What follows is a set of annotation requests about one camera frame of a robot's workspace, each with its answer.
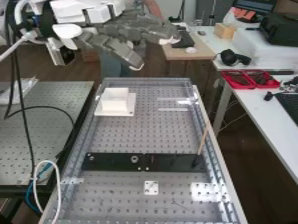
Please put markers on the thin stick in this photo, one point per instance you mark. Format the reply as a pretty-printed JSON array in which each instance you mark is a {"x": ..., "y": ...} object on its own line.
[{"x": 203, "y": 141}]

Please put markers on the red tray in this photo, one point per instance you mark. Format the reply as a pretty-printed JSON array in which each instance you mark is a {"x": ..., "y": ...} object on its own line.
[
  {"x": 268, "y": 79},
  {"x": 237, "y": 80}
]

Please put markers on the black plate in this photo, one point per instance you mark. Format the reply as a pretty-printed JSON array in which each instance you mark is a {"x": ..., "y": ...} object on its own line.
[{"x": 111, "y": 163}]

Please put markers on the white flat base plate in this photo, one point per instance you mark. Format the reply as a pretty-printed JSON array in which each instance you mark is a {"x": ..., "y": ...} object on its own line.
[{"x": 116, "y": 114}]

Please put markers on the person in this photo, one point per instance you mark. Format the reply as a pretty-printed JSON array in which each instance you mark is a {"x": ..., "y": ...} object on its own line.
[{"x": 111, "y": 66}]

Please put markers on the black headphones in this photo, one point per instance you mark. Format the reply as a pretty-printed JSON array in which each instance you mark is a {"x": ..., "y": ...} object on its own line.
[{"x": 233, "y": 57}]

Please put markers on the black bag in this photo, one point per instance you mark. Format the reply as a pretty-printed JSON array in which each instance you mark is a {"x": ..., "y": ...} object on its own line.
[{"x": 281, "y": 30}]

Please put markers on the clear box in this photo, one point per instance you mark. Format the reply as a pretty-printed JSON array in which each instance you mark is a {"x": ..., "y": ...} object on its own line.
[{"x": 147, "y": 133}]

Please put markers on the white mouse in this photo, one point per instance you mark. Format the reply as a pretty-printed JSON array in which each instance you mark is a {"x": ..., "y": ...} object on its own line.
[{"x": 191, "y": 50}]

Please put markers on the black mouse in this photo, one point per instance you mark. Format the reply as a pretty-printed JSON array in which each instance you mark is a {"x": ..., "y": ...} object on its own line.
[{"x": 269, "y": 96}]

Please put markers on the large silver nut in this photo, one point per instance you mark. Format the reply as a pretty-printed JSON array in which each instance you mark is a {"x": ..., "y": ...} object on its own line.
[{"x": 134, "y": 159}]

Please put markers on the white desk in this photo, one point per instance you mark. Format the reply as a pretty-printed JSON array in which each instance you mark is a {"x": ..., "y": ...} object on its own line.
[{"x": 267, "y": 123}]

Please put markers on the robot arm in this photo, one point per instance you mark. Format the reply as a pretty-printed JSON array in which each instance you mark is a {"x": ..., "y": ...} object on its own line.
[{"x": 24, "y": 10}]

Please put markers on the small white square plate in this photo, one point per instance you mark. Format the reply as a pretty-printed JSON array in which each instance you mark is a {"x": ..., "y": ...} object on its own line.
[{"x": 151, "y": 187}]

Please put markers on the black keyboard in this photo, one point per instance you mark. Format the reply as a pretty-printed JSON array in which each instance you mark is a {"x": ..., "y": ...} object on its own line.
[
  {"x": 184, "y": 39},
  {"x": 289, "y": 106}
]

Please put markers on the small white box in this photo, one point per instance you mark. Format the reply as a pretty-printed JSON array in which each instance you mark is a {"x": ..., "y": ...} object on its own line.
[{"x": 115, "y": 98}]

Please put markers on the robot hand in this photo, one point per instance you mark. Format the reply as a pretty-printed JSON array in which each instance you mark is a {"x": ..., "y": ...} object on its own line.
[{"x": 128, "y": 31}]

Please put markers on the wooden box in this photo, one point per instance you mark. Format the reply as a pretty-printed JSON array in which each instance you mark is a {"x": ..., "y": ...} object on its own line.
[{"x": 224, "y": 31}]

